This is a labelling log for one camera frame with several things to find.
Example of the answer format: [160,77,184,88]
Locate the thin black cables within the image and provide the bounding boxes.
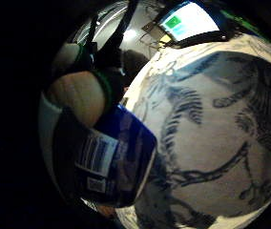
[138,30,165,52]

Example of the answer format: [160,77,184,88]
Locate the blue packet with barcode label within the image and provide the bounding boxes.
[38,92,158,208]

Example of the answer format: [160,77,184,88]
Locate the lit computer monitor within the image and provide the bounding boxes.
[157,0,229,45]

